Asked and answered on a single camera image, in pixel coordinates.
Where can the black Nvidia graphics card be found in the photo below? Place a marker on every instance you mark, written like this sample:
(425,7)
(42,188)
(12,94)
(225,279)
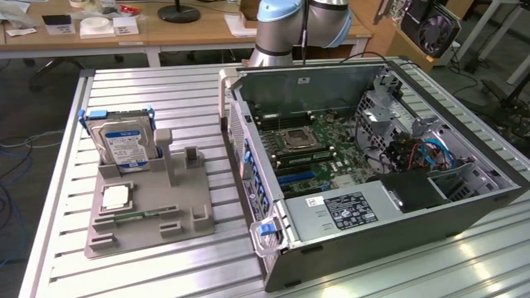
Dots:
(437,28)

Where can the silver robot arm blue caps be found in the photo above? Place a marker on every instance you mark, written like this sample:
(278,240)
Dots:
(282,37)

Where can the metal CPU socket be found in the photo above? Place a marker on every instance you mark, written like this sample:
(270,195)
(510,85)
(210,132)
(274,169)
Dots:
(298,138)

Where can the long black expansion slot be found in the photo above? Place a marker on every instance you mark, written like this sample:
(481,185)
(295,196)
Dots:
(291,170)

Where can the black RAM slot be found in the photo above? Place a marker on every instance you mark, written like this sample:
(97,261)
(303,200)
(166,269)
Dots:
(287,124)
(283,116)
(282,112)
(285,120)

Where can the thin metal locking lever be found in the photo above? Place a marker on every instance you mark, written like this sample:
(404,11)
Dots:
(279,119)

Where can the green RAM stick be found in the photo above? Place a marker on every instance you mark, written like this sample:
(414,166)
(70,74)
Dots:
(306,157)
(137,215)

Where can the green motherboard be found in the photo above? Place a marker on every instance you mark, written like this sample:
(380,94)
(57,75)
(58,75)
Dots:
(344,146)

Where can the silver chipset heatsink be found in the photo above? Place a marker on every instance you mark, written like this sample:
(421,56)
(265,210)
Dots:
(344,181)

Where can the grey power supply unit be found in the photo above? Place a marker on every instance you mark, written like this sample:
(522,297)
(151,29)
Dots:
(306,223)

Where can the blue case latch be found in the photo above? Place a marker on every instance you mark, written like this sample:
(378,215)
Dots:
(266,232)

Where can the perforated metal drive cage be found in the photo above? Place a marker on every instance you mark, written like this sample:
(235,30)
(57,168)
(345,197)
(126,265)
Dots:
(374,121)

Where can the hard disk with blue caddy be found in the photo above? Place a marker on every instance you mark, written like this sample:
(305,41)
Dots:
(122,146)

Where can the grey plastic parts rack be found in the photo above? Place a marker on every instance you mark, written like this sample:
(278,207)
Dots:
(153,229)

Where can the silver CPU chip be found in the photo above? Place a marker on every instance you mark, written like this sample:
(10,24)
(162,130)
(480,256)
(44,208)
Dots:
(117,198)

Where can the white paper stack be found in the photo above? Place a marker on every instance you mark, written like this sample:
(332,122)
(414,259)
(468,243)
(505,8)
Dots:
(241,26)

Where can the dark grey open PC case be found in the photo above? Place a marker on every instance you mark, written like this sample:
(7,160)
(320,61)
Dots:
(373,248)

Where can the wooden desk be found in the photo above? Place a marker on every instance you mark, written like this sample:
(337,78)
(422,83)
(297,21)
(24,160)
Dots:
(186,31)

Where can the brown cardboard box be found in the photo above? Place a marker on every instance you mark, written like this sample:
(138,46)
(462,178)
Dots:
(250,10)

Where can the black round lamp base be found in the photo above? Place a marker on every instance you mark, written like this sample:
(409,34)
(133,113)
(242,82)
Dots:
(178,14)

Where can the metal disk bay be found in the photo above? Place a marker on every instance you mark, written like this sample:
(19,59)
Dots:
(464,174)

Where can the white labelled box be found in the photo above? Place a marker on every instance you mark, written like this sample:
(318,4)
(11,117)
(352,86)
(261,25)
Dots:
(126,27)

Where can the red packet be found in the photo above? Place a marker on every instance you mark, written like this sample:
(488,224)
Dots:
(130,10)

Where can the white box with round dish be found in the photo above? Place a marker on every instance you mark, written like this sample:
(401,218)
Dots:
(98,28)

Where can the black office chair base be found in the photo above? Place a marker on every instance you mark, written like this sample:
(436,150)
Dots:
(46,66)

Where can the white box with black lid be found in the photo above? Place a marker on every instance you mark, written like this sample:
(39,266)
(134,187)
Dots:
(59,26)

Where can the white paper card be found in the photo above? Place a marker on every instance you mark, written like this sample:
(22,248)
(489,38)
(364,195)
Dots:
(20,32)

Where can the clear plastic bag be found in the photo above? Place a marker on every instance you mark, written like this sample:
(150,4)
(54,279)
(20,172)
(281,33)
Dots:
(16,18)

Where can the white table frame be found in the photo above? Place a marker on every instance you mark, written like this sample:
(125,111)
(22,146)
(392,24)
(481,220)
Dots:
(490,25)

